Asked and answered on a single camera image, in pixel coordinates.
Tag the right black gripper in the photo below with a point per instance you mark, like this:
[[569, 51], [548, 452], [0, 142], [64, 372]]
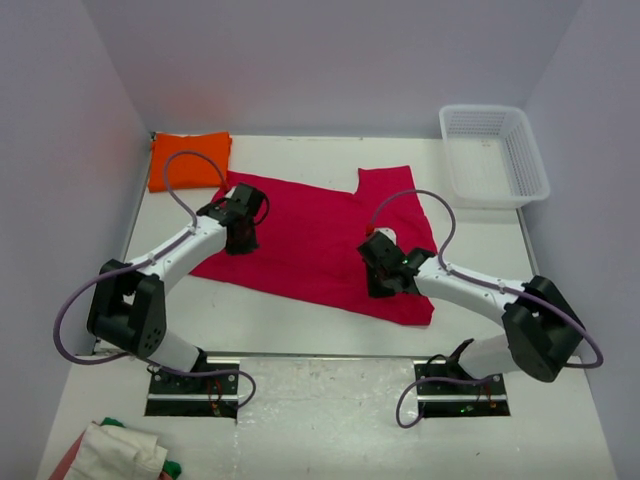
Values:
[[374, 290]]

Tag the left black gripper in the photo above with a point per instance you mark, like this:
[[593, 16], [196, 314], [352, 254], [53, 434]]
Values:
[[248, 246]]

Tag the magenta t shirt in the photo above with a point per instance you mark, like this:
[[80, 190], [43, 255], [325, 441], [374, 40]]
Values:
[[308, 244]]

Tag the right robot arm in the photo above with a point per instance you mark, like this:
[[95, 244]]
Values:
[[539, 326]]

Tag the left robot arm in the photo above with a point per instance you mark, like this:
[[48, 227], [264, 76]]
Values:
[[128, 308]]

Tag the folded orange t shirt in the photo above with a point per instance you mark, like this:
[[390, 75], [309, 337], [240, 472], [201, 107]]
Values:
[[205, 167]]

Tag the white plastic basket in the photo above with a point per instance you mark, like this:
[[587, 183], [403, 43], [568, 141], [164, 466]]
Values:
[[492, 157]]

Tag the cream white cloth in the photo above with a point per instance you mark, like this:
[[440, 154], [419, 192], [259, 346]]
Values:
[[113, 452]]

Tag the pink cloth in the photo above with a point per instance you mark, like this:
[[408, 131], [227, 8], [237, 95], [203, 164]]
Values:
[[66, 461]]

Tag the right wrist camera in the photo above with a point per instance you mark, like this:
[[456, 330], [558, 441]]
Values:
[[388, 232]]

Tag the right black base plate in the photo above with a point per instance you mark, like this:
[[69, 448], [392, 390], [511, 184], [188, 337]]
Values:
[[446, 400]]

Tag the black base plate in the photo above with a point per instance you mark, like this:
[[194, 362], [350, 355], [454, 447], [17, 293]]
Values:
[[446, 400], [203, 397]]

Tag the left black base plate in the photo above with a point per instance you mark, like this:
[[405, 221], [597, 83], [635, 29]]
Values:
[[203, 397]]

